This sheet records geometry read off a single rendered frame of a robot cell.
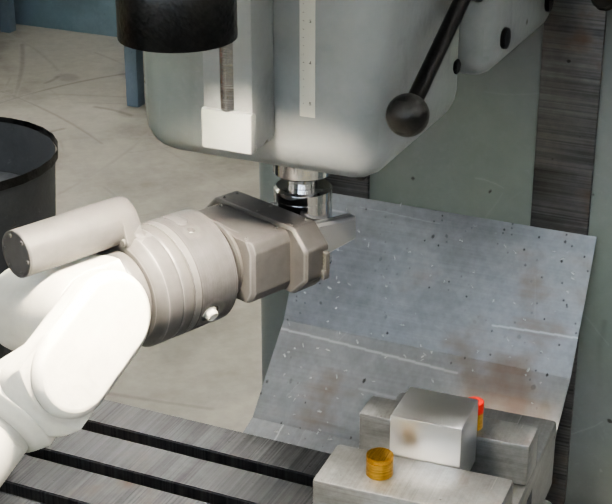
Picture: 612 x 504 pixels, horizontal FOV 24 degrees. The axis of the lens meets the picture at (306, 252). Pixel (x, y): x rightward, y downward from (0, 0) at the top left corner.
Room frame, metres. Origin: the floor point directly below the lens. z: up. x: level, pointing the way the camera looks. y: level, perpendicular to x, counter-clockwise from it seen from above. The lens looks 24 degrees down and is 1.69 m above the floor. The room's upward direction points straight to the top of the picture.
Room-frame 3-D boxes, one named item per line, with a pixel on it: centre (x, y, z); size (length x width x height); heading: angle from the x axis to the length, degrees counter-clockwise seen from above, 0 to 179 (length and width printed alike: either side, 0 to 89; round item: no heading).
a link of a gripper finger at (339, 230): (1.06, -0.02, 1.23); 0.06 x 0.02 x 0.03; 134
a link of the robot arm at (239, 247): (1.02, 0.07, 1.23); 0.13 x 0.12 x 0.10; 45
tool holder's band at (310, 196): (1.08, 0.00, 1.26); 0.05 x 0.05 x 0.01
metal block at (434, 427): (1.04, -0.11, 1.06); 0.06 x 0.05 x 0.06; 69
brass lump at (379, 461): (0.99, -0.06, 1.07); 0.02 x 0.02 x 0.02
